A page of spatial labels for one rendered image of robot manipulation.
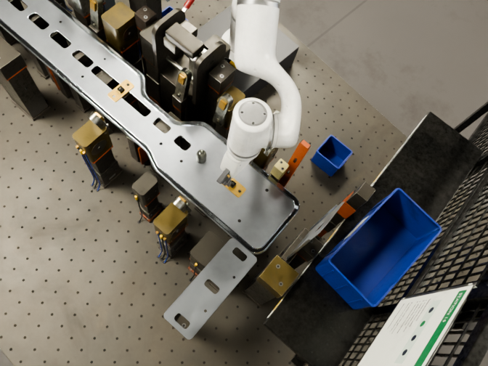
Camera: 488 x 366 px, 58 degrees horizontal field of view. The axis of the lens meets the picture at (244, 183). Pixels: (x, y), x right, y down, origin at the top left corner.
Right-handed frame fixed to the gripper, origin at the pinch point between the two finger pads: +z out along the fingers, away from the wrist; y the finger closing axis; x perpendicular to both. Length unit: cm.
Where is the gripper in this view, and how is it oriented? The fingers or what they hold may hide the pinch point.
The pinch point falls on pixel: (236, 170)
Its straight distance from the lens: 120.9
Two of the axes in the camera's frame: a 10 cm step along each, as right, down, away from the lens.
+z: -1.3, 3.5, 9.3
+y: -6.4, 6.8, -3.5
